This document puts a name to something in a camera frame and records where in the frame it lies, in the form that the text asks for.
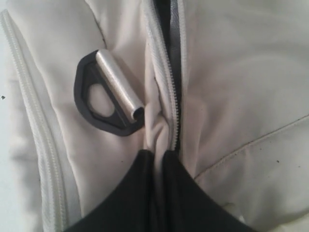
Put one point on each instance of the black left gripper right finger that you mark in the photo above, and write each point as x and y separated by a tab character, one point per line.
180	205

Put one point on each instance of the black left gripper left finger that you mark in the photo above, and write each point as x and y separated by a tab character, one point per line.
129	208

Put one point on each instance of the cream white duffel bag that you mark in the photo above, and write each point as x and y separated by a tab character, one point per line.
224	84

